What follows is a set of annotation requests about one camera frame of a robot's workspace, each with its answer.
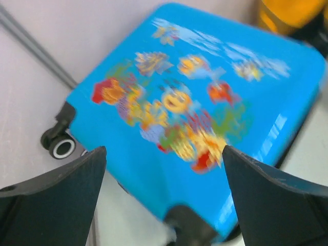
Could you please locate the blue fish-print kids suitcase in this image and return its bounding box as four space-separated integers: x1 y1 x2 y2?
40 3 326 245

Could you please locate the yellow plastic basket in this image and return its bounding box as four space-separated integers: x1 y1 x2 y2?
257 0 327 36

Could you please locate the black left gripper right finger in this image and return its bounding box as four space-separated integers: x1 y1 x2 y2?
222 146 327 245

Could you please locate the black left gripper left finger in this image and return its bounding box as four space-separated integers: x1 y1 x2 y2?
1 147 107 245

